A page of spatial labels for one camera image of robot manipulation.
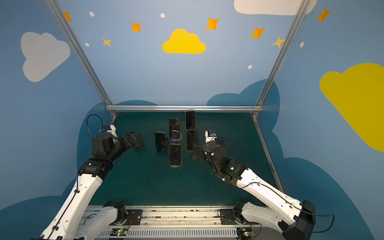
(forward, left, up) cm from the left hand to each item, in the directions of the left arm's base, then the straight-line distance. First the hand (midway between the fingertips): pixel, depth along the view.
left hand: (134, 136), depth 75 cm
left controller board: (-38, +5, -26) cm, 47 cm away
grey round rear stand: (+15, -19, -24) cm, 34 cm away
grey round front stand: (-4, -19, -26) cm, 33 cm away
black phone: (+23, -17, -22) cm, 36 cm away
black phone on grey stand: (-1, -30, -1) cm, 30 cm away
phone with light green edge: (+8, -10, -17) cm, 21 cm away
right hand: (-4, -35, -1) cm, 35 cm away
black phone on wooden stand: (+30, -28, -20) cm, 46 cm away
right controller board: (-38, -56, -26) cm, 73 cm away
